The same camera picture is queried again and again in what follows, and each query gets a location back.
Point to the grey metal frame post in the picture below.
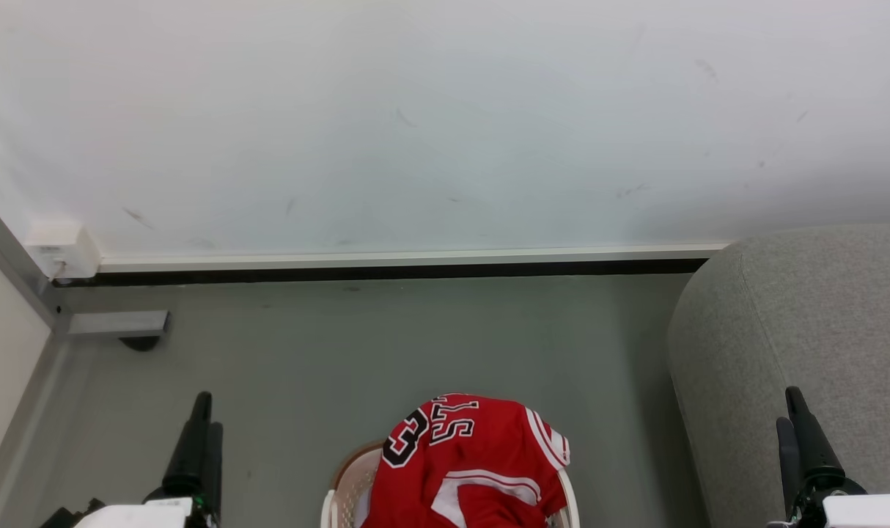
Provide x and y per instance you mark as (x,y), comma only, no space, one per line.
(16,260)

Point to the red basketball jersey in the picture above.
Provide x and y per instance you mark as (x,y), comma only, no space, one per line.
(482,455)

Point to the white plastic laundry basket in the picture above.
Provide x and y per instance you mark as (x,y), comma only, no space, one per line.
(348,493)

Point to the beige partition panel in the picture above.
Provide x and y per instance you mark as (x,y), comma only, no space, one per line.
(1,352)

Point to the white baseboard strip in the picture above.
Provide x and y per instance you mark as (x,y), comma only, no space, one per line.
(416,258)

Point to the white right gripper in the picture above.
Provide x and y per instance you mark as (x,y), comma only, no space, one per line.
(866,513)

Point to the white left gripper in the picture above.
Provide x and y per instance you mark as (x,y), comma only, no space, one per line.
(137,515)

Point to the grey metal foot bar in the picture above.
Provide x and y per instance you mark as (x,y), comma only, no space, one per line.
(119,323)

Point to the white wall junction box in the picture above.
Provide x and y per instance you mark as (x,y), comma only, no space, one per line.
(67,251)

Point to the black round frame foot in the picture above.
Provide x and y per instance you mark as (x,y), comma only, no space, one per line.
(141,342)

